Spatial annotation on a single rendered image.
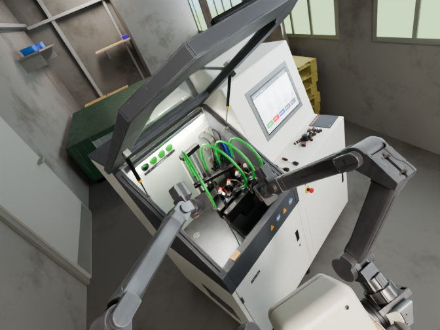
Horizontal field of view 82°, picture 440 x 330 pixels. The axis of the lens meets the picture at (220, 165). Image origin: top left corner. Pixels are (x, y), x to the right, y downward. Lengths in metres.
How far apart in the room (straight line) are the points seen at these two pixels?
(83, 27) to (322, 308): 7.78
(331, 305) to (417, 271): 1.71
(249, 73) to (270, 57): 0.23
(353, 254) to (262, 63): 1.26
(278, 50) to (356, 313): 1.57
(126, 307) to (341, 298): 0.48
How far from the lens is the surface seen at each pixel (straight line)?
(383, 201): 0.70
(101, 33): 7.97
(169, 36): 7.05
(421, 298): 2.30
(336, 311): 0.72
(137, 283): 0.68
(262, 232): 1.44
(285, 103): 1.85
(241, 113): 1.55
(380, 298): 0.91
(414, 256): 2.45
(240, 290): 1.49
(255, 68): 1.69
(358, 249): 0.85
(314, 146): 1.78
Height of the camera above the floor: 2.05
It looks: 35 degrees down
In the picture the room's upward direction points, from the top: 23 degrees counter-clockwise
